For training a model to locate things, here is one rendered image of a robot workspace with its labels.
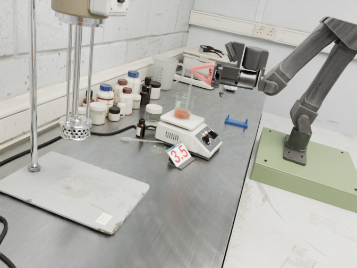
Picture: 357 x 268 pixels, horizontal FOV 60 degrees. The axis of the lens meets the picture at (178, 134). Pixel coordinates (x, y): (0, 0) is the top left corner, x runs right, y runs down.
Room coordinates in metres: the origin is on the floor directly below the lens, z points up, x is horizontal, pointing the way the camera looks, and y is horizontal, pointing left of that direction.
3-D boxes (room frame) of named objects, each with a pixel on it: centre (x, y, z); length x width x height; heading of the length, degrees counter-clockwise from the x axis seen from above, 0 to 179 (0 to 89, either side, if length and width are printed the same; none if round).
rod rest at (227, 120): (1.26, -0.24, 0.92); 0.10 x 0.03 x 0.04; 83
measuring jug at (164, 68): (1.60, 0.12, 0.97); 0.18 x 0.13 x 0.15; 86
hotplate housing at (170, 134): (0.97, -0.03, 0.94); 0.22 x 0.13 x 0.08; 69
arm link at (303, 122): (0.95, -0.38, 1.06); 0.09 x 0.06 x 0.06; 172
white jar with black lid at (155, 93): (1.40, 0.16, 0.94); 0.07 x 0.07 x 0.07
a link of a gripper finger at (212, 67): (0.99, -0.05, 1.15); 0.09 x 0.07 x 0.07; 85
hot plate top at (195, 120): (0.98, 0.00, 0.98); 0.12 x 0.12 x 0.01; 69
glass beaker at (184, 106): (0.98, 0.00, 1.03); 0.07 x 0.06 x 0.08; 84
